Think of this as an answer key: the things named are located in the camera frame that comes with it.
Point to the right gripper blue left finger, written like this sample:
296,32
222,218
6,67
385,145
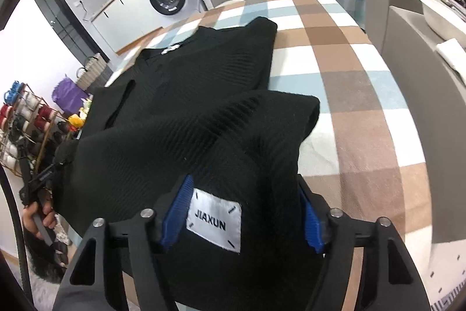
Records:
94,281

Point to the woven laundry basket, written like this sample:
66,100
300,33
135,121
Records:
94,74

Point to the person's left hand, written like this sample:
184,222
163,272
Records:
35,211

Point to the plaid checkered blanket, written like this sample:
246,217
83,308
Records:
364,154

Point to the purple bag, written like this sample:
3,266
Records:
68,96

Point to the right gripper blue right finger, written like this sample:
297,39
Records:
389,279

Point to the white folded cloth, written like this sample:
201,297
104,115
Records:
454,55

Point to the black knit sweater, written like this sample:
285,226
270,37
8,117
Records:
204,108

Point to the wooden shoe rack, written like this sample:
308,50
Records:
29,128

